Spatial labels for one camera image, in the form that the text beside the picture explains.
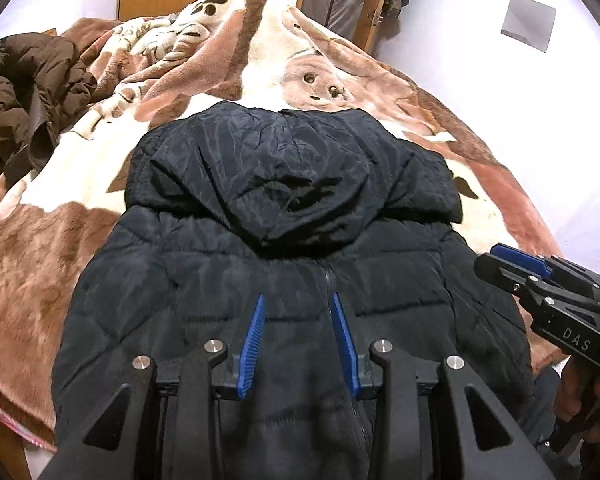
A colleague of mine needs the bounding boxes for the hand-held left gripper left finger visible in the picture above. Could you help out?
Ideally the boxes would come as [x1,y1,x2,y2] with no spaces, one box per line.
[40,294,267,480]

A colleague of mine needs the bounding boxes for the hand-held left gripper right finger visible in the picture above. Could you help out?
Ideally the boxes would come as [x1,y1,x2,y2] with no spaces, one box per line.
[332,292,556,480]

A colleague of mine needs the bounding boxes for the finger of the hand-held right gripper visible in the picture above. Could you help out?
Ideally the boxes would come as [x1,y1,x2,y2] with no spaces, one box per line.
[490,243,600,293]
[474,254,600,313]

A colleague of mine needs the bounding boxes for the black puffer jacket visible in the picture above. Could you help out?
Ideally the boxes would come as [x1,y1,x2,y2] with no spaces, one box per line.
[50,101,536,480]

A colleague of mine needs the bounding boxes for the person's right jeans leg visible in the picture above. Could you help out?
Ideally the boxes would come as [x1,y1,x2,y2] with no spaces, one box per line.
[522,365,565,447]

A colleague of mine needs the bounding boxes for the brown printed plush blanket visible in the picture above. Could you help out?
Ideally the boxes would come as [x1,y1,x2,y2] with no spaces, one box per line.
[0,0,568,448]

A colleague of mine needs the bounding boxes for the pink plaid bed sheet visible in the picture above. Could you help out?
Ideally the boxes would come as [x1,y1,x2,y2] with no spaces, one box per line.
[0,390,56,453]

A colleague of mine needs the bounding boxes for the hanging bags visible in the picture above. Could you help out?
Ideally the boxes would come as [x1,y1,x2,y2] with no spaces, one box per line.
[380,0,411,36]

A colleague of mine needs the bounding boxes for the cream patterned blanket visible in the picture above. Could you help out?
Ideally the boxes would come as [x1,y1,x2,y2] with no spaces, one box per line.
[85,0,241,126]

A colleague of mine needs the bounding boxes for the brown puffer jacket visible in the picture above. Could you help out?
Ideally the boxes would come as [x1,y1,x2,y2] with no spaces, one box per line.
[0,32,98,193]

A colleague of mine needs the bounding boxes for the grey wall panel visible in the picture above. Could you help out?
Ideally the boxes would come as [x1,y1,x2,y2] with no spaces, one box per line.
[501,0,557,53]

